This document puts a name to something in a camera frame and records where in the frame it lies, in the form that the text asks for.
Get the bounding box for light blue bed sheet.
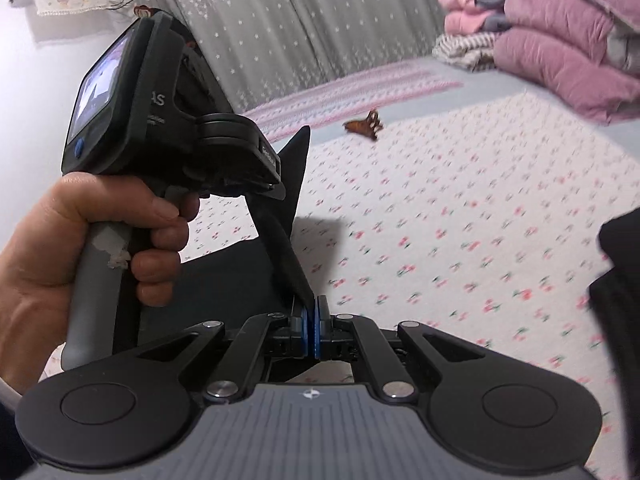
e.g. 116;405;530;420
252;57;640;166

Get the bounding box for grey star-patterned curtain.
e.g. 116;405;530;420
122;0;453;117

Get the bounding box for beige striped folded blanket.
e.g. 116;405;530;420
431;31;502;72

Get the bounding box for black pants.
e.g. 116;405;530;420
112;126;640;480

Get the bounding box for brown hair claw clip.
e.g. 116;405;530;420
342;110;385;141

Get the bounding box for light pink folded blanket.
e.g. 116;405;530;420
437;0;512;37

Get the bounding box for person's left hand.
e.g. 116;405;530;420
0;171;202;397

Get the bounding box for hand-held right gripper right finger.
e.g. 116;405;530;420
314;295;487;404

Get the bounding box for mauve pink folded quilt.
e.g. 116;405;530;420
492;0;640;127

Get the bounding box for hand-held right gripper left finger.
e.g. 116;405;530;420
137;302;315;404

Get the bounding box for white floral bed blanket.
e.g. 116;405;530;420
42;91;640;480

